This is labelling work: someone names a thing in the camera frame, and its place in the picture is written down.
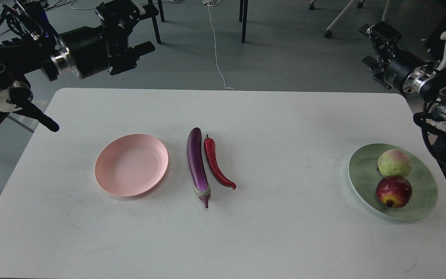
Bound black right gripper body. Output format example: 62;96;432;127
359;21;436;95

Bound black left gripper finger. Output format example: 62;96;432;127
132;41;156;58

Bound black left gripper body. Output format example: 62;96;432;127
41;0;142;81

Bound green pink peach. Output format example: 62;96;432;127
377;149;413;177

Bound purple eggplant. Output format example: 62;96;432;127
186;127;211;209

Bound red chili pepper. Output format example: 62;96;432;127
203;134;237;189

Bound red pomegranate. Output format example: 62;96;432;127
376;175;413;208

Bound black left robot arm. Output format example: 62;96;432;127
0;0;163;132

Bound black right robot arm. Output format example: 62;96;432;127
359;22;446;168

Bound black table leg left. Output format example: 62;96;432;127
148;0;165;44

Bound black table leg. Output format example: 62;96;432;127
148;0;165;44
239;0;249;43

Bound white office chair base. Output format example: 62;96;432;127
324;0;393;39

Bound black table leg right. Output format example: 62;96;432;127
239;0;249;43

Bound light green plastic plate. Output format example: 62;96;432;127
348;143;438;221

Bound pink plastic plate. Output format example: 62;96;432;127
94;134;169;197

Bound black floor cables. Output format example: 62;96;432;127
41;0;76;11

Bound white floor cable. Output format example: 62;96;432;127
202;0;236;91

